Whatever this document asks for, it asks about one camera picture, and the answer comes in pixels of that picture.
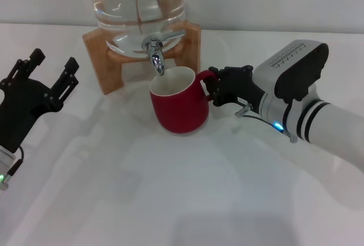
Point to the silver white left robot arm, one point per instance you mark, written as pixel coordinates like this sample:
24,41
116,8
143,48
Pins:
5,163

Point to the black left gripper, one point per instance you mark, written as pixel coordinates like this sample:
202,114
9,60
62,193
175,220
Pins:
20,108

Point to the red ceramic cup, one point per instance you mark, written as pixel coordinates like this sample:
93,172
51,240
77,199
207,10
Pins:
182,112

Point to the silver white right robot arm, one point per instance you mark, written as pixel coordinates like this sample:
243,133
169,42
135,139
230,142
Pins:
335,129

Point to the clear glass water dispenser jar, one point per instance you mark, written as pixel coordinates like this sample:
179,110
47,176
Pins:
136,1

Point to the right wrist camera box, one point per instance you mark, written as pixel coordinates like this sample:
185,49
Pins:
295,66

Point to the wooden dispenser stand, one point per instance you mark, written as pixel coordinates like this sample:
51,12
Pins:
109,69

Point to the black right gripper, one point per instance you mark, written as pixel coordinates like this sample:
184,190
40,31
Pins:
239,86

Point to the chrome faucet with lever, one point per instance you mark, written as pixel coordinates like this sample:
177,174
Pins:
156,55

